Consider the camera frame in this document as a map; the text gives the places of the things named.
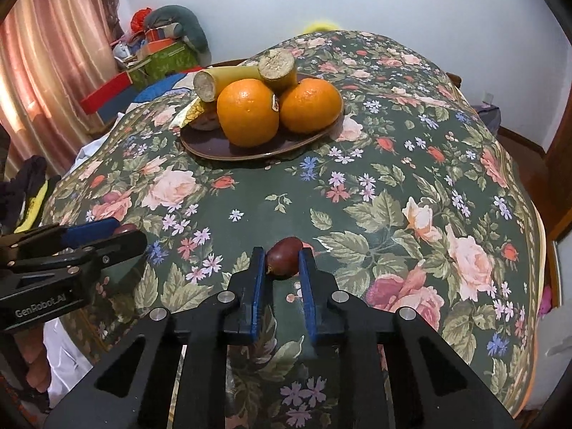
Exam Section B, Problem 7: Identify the dark red grape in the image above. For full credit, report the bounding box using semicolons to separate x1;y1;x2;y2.
113;224;138;235
266;236;304;277

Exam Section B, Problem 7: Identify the person's left hand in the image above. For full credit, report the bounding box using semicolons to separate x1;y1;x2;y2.
15;324;51;393

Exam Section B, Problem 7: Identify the floral green tablecloth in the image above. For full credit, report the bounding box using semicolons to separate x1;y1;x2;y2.
44;31;541;414

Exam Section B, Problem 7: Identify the red box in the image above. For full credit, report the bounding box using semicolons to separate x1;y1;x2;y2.
79;72;132;114

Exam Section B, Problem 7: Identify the purple ceramic plate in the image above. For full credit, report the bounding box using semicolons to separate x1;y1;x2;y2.
179;110;345;162

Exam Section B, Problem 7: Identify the pink curtain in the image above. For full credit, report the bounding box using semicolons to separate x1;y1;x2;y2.
1;0;122;177

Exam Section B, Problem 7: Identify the large orange on left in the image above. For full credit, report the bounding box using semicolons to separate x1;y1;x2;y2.
217;79;280;148

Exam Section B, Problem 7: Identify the large orange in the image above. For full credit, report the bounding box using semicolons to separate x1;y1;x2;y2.
279;78;343;135
217;79;280;148

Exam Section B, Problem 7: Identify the green gift box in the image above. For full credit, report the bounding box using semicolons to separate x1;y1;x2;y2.
127;42;199;90

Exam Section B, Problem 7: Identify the large orange on right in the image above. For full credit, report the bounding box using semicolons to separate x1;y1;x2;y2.
279;78;343;135

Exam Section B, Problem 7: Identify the brown wooden door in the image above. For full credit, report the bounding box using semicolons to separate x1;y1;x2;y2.
538;93;572;242

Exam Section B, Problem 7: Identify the yellow round object behind table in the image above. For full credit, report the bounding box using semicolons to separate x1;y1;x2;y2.
303;20;338;34

